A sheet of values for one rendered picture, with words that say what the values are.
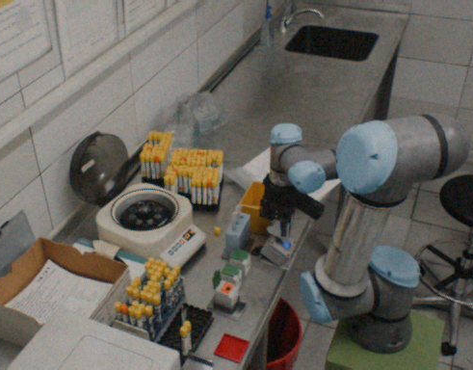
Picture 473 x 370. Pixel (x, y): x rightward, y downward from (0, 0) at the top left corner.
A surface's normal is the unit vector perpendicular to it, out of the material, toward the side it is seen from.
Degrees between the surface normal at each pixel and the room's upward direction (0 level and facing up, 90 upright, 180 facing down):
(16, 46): 91
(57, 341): 0
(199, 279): 0
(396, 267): 9
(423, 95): 90
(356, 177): 81
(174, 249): 25
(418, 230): 0
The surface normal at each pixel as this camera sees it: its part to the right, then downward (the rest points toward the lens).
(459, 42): -0.44, 0.54
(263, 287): -0.04, -0.81
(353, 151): -0.96, 0.07
